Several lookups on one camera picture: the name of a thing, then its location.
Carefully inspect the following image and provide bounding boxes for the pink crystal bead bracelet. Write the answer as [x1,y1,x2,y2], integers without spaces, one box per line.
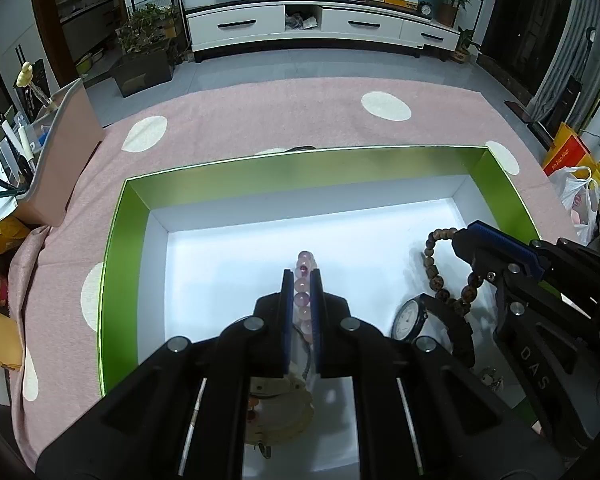
[292,249,320,346]

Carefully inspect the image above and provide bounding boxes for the brown wooden bead bracelet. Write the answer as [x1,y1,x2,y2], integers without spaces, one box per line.
[422,226,486,319]

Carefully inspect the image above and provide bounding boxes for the black wristwatch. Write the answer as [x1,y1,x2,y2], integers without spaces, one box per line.
[390,294,476,368]

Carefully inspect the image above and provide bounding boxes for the cream white wristwatch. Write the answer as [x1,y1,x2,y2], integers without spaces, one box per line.
[245,370,314,460]

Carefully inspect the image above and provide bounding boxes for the white plastic bag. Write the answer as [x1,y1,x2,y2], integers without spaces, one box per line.
[548,166,598,246]

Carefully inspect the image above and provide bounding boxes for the orange shopping bag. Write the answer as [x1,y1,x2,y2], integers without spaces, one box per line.
[543,122,596,176]

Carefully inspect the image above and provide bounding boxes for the potted plant by cabinet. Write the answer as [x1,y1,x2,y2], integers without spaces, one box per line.
[451,27,481,64]

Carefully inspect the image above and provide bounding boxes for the pink polka dot tablecloth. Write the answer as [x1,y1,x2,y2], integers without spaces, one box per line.
[8,78,574,466]

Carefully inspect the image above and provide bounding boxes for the small black alarm clock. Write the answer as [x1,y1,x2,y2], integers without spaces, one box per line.
[418,1,432,18]

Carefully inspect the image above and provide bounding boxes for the potted plant on cabinet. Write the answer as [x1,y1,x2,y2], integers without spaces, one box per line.
[437,0,469,27]

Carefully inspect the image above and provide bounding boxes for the white tv cabinet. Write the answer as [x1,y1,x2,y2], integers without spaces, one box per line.
[186,0,460,52]

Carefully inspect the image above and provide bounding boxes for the pink desk organizer box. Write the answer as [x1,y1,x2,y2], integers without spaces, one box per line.
[14,78,105,226]

